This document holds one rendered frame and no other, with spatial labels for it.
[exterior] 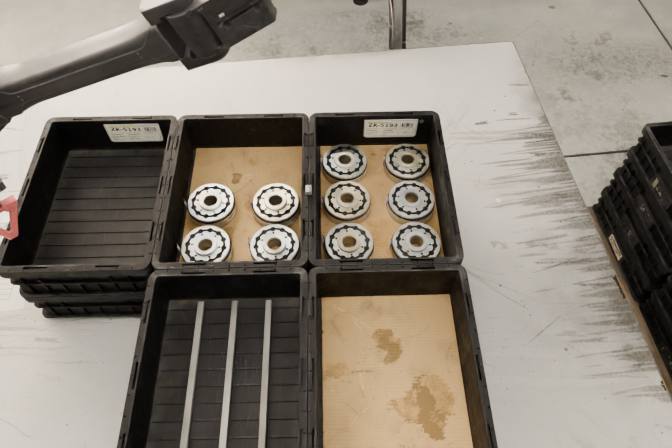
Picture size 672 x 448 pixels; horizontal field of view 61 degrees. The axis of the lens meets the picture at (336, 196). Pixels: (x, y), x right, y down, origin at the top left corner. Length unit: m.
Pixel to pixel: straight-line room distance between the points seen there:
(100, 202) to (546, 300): 1.04
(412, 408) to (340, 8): 2.43
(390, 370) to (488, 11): 2.45
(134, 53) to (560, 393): 1.03
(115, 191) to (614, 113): 2.22
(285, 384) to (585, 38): 2.56
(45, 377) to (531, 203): 1.19
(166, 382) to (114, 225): 0.39
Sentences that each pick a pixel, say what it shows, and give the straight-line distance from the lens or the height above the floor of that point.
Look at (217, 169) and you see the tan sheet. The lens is 1.36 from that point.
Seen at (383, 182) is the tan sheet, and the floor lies 0.83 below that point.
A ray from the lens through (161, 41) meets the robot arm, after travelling 0.80.
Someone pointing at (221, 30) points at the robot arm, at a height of 1.40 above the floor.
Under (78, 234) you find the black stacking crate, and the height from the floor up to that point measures 0.83.
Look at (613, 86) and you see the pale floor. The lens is 3.02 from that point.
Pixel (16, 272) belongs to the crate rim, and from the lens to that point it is 1.23.
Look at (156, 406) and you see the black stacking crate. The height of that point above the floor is 0.83.
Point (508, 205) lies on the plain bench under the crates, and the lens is 1.50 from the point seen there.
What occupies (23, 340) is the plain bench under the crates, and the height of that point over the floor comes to 0.70.
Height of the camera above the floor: 1.88
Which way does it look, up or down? 55 degrees down
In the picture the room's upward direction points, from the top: straight up
